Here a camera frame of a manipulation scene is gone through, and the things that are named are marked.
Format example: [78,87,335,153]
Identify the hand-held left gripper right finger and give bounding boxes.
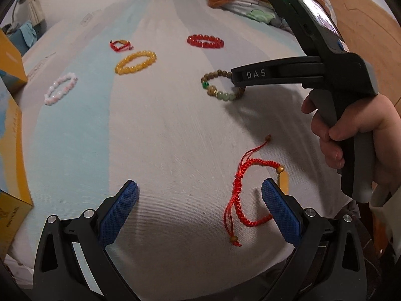
[261,178,367,301]

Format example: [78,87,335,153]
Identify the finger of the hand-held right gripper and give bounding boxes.
[231,64,325,90]
[266,55,323,65]

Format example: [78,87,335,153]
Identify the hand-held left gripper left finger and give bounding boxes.
[32,180,139,301]

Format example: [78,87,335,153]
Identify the red braided string bracelet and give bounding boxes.
[224,135,290,248]

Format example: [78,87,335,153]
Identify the brown wooden bead bracelet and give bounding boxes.
[200,70,247,102]

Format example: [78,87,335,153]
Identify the person's right hand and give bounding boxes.
[301,89,401,195]

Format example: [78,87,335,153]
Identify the wooden headboard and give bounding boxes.
[323,0,401,109]

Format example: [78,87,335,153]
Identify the floral patterned pillow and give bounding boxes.
[219,0,295,36]

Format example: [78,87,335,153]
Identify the white blue striped bed sheet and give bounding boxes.
[6,0,373,286]

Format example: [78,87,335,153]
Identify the small yellow printed box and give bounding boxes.
[0,191,34,261]

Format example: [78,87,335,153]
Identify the large yellow blue box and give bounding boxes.
[0,78,34,207]

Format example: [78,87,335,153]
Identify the yellow cardboard box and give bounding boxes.
[0,30,28,92]

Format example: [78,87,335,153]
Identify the blue cloth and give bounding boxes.
[3,21,39,51]

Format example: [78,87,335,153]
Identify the red bead bracelet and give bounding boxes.
[187,34,225,49]

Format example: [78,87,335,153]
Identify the yellow bead bracelet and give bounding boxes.
[115,50,157,76]

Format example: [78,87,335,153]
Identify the pink bead bracelet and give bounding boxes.
[44,72,78,106]

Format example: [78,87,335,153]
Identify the small red string bracelet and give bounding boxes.
[110,39,135,52]

